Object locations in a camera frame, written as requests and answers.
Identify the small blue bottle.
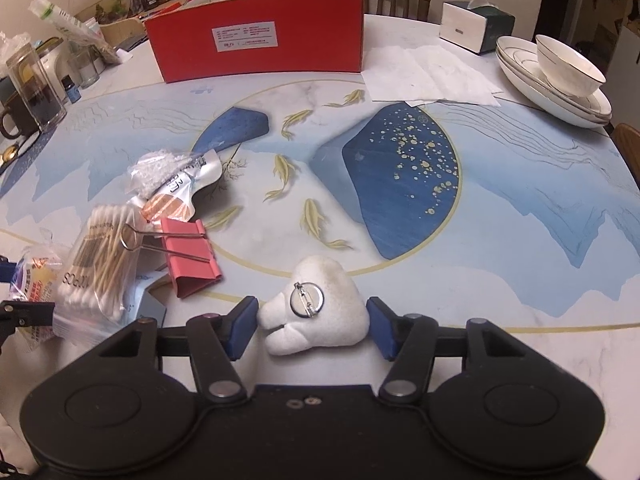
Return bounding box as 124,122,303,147
61,75,84,105

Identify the large white wall cabinet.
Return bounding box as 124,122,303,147
582,0,640,81

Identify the brown mug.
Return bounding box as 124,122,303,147
0,80,42,141

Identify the clear snack bag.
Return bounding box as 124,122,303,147
52,204,151,323

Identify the red cardboard box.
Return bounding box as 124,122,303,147
144,0,364,84

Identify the white paper napkin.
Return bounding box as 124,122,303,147
361,44,504,107

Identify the white kettle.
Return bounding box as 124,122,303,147
35,37,77,97

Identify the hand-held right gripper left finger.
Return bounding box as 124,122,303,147
97,296,259,403

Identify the bag of white beads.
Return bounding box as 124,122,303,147
125,149,193,199

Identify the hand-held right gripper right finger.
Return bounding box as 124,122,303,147
366,297,528,405

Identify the light blue packet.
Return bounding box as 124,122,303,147
120,270,169,332

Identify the pink binder clip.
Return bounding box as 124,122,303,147
120,217,223,300

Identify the silver snack packet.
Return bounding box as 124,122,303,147
127,149,223,222

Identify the small clear glass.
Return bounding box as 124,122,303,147
67,42,104,90

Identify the printed marble desktop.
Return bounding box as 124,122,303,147
0,10,640,480

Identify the tall glass jar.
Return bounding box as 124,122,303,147
5,42,68,134

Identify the plastic bag with green label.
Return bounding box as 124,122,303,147
27,0,133,66

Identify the green white tissue box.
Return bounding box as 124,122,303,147
440,0,516,56

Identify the white gold-rimmed bowl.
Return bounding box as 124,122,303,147
535,34,607,99

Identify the white tooth plush badge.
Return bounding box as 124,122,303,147
256,255,371,357

